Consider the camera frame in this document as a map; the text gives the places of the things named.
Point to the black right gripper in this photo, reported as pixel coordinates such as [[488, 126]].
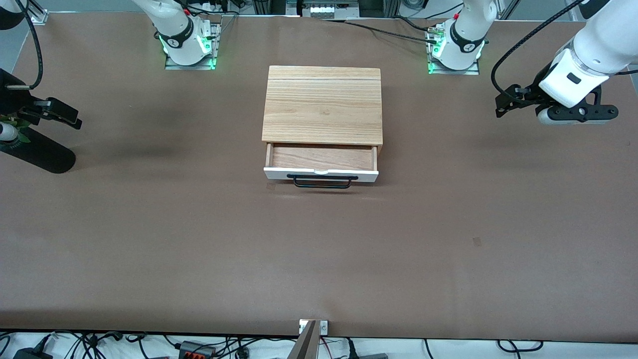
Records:
[[11, 97]]

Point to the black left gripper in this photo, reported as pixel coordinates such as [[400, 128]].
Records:
[[530, 92]]

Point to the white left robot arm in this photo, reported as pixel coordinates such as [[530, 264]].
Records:
[[603, 40]]

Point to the light wooden drawer cabinet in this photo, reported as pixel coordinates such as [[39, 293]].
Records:
[[324, 104]]

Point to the red rose with leaves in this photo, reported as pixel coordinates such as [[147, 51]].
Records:
[[22, 135]]

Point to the black vase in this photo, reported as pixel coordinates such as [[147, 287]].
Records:
[[45, 157]]

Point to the grey power strip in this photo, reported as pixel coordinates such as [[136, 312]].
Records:
[[329, 9]]

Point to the black and red power adapter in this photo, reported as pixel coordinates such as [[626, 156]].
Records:
[[194, 351]]

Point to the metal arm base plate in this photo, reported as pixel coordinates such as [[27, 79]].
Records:
[[215, 50], [471, 72]]

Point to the aluminium frame post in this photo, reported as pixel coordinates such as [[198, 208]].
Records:
[[41, 17]]

